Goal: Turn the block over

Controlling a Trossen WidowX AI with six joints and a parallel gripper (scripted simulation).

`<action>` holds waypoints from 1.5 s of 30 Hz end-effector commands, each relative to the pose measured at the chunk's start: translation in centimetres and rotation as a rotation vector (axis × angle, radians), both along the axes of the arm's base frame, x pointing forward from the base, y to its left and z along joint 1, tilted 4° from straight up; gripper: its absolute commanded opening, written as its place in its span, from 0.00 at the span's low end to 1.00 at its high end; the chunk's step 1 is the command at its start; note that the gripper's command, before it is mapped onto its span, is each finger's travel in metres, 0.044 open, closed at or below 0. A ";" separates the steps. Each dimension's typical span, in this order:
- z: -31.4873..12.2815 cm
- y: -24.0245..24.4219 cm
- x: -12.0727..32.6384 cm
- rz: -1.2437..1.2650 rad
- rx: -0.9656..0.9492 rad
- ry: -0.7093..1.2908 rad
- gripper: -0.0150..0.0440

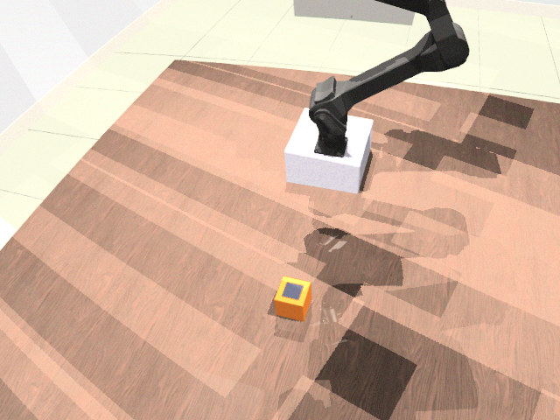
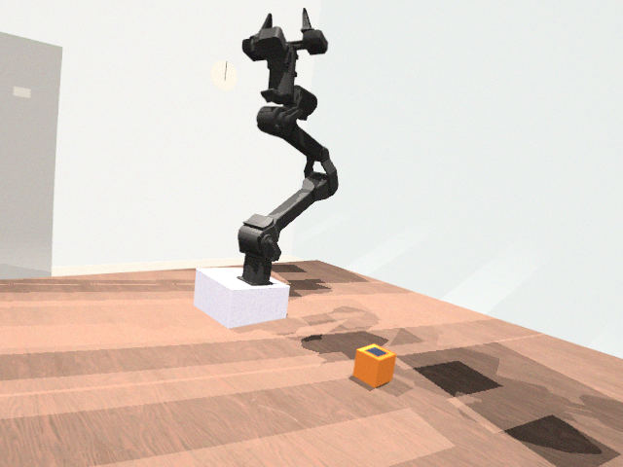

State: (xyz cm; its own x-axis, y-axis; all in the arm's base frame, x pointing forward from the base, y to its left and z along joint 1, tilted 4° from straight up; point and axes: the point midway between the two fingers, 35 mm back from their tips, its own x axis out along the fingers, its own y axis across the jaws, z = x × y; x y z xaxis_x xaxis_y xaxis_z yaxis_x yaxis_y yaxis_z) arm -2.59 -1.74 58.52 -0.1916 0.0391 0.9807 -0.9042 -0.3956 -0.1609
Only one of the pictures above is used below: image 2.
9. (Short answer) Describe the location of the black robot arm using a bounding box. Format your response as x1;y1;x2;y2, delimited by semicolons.
236;26;339;286

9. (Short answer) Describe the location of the orange block with dark blue square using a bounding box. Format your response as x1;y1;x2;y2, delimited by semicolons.
352;344;396;387

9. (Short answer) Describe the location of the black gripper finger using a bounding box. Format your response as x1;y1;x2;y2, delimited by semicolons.
250;14;273;39
300;8;315;34

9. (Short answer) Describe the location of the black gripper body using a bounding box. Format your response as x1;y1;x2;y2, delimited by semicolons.
242;29;329;78

